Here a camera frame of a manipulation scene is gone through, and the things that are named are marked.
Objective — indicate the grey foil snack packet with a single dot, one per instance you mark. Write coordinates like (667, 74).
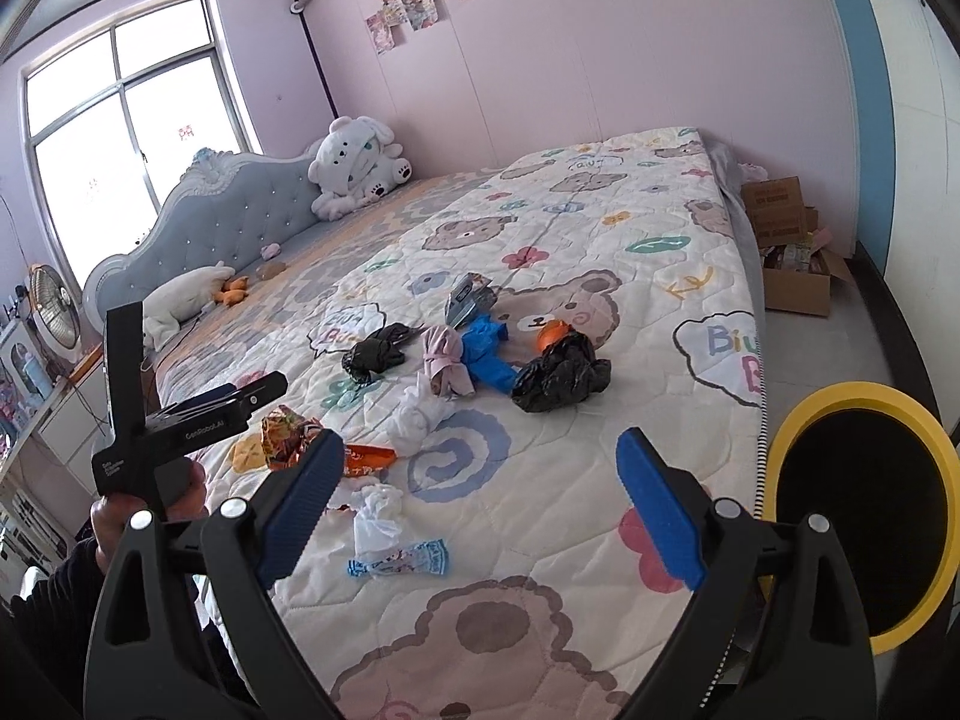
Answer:
(466, 296)

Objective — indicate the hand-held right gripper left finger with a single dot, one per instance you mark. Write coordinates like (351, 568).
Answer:
(300, 510)

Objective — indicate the person's left forearm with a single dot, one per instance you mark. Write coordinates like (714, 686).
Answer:
(75, 585)

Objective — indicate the blue white candy wrapper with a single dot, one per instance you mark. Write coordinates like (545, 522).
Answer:
(401, 559)

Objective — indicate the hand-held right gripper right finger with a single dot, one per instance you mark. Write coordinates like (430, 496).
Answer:
(660, 517)

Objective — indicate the grey tufted bed headboard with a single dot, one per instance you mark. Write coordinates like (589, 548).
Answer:
(225, 210)

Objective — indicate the white crumpled tissue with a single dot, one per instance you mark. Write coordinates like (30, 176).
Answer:
(416, 420)
(379, 514)

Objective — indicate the orange fruit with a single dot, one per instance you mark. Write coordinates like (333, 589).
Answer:
(551, 334)

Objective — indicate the electric fan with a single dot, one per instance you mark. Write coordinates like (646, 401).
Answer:
(56, 307)

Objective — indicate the small orange plush toy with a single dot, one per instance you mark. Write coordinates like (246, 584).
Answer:
(231, 291)

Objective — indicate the open cardboard box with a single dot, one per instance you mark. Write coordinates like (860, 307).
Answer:
(799, 289)

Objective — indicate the orange red packet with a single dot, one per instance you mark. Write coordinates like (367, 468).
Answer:
(367, 461)

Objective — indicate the person's left hand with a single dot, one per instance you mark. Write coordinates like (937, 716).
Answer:
(109, 529)

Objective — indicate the orange patterned snack wrapper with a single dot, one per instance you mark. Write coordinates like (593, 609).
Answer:
(289, 435)

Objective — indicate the window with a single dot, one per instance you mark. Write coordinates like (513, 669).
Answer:
(135, 127)

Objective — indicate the yellow rimmed black bin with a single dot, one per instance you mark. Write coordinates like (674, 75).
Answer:
(862, 517)

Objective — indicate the small pink toy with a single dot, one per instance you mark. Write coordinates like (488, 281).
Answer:
(271, 250)

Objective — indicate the white cabinet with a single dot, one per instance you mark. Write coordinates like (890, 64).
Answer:
(67, 420)

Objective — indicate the closed cardboard box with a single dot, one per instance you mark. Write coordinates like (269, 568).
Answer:
(776, 210)

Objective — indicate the blue crumpled cloth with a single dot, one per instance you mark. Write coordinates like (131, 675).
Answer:
(484, 352)

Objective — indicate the large white plush bear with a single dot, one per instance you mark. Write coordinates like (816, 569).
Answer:
(356, 165)

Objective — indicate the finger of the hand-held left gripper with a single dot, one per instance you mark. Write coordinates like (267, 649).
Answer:
(262, 390)

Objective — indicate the grey orange patterned bedsheet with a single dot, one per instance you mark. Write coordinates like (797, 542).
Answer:
(315, 255)

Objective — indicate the pink cloth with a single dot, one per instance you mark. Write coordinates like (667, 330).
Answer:
(446, 360)

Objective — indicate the black plastic bag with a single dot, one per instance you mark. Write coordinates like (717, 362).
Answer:
(562, 375)

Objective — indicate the small brown toy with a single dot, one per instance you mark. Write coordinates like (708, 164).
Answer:
(271, 270)

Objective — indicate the yellow orange wrapper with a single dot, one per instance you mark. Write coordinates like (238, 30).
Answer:
(247, 454)

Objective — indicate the dark crumpled glove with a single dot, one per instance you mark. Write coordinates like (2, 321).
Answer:
(375, 352)

